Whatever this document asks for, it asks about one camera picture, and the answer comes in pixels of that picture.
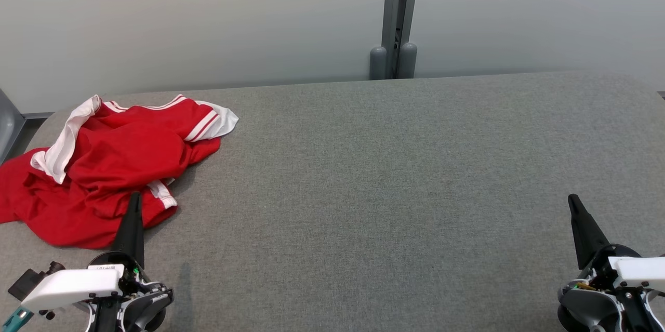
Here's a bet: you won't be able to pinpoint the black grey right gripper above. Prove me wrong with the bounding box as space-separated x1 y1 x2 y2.
557 194 665 332

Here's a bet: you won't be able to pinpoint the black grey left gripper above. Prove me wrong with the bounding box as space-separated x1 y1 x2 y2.
86 192 174 332

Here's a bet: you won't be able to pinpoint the red shorts with white stripe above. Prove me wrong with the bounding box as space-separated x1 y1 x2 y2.
0 153 180 249

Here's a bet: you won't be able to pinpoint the red shirt with white sleeves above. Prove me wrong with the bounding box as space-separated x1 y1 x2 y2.
30 94 240 208

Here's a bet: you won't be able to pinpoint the white right camera bracket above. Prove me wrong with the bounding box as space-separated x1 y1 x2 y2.
608 256 665 292

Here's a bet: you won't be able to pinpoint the teal left cable connector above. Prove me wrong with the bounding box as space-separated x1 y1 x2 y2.
0 306 33 332

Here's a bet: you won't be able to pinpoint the grey rounded post foot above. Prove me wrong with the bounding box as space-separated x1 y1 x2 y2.
369 45 388 81
398 42 418 79

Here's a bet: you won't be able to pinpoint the grey metal partition post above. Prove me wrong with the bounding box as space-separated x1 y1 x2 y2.
381 0 422 81

